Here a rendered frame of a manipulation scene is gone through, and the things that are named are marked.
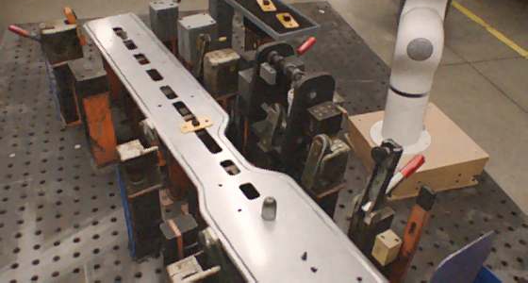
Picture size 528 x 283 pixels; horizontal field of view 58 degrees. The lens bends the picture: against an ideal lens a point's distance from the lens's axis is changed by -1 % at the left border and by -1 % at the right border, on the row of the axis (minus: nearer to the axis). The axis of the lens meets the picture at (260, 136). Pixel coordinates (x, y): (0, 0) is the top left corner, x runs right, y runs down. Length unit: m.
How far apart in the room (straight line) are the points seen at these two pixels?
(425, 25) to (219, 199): 0.69
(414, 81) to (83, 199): 1.01
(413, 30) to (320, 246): 0.63
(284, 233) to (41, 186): 0.85
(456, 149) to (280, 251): 0.83
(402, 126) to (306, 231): 0.63
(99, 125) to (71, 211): 0.26
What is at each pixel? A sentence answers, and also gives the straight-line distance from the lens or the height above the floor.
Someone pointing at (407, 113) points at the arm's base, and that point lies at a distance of 1.48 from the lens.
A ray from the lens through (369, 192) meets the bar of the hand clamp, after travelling 0.95.
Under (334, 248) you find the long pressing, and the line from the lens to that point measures 0.97.
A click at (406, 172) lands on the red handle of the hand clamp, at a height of 1.13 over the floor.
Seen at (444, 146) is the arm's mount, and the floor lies 0.81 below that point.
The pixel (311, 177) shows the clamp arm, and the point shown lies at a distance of 1.08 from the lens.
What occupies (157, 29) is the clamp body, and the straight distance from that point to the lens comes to 1.71.
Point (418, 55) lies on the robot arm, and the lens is 1.32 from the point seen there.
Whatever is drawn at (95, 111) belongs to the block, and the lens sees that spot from 1.46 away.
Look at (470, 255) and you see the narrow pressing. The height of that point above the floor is 1.31.
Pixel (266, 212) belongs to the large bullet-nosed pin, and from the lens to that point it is 0.98.
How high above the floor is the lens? 1.74
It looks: 39 degrees down
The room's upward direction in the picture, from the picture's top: 4 degrees clockwise
